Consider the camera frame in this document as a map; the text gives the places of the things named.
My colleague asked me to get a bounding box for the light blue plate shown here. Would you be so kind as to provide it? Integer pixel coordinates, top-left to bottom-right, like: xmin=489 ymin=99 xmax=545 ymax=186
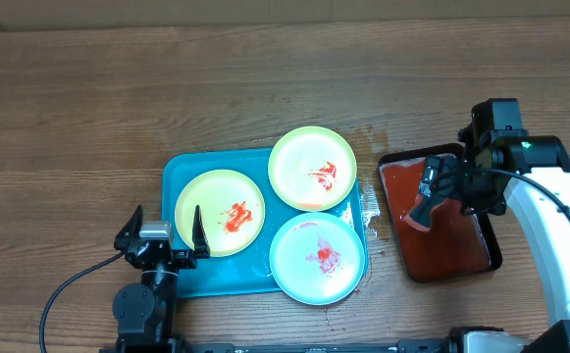
xmin=269 ymin=212 xmax=367 ymax=306

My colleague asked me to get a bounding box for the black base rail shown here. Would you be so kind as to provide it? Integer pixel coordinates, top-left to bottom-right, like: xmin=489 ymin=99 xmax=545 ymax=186
xmin=98 ymin=337 xmax=462 ymax=353

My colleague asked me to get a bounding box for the red-stained sponge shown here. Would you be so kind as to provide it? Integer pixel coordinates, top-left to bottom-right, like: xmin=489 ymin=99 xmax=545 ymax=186
xmin=401 ymin=193 xmax=450 ymax=232

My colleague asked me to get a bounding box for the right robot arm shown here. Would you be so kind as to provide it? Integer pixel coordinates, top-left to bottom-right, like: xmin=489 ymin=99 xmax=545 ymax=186
xmin=402 ymin=98 xmax=570 ymax=352

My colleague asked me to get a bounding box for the yellow-green plate top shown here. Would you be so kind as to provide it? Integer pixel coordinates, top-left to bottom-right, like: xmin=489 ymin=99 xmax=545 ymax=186
xmin=268 ymin=126 xmax=357 ymax=212

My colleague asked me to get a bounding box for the teal plastic tray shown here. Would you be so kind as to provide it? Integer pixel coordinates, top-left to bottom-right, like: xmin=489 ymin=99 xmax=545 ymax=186
xmin=162 ymin=148 xmax=368 ymax=298

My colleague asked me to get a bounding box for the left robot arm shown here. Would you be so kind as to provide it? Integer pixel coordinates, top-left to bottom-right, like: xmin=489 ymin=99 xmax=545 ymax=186
xmin=112 ymin=207 xmax=210 ymax=353

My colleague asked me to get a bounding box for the yellow plate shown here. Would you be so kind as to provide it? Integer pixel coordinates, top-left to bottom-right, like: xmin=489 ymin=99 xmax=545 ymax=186
xmin=175 ymin=170 xmax=266 ymax=257

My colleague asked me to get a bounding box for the black tray with red liquid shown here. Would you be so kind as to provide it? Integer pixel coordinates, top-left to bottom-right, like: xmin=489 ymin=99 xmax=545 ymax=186
xmin=379 ymin=143 xmax=502 ymax=283

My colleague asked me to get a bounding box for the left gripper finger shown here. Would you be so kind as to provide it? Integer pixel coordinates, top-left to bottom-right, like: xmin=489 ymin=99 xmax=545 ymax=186
xmin=114 ymin=205 xmax=143 ymax=250
xmin=192 ymin=205 xmax=210 ymax=259

